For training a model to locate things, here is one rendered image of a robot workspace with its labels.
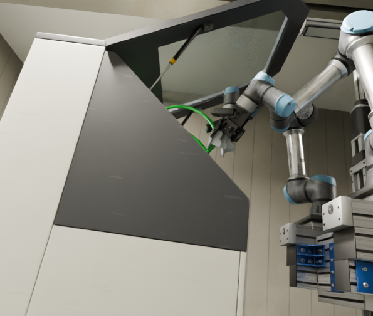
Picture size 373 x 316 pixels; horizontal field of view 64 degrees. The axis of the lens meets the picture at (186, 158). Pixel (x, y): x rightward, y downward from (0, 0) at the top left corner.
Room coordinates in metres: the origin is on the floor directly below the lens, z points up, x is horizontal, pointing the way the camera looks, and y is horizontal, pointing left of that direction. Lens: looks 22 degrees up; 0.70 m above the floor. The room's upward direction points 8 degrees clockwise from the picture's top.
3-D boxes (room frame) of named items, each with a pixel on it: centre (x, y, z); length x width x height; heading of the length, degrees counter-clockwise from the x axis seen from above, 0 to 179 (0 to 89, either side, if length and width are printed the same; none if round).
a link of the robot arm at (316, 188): (1.42, -0.71, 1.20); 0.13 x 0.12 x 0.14; 33
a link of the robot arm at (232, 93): (1.24, -0.18, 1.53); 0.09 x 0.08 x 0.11; 123
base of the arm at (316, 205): (1.42, -0.71, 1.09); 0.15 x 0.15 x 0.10
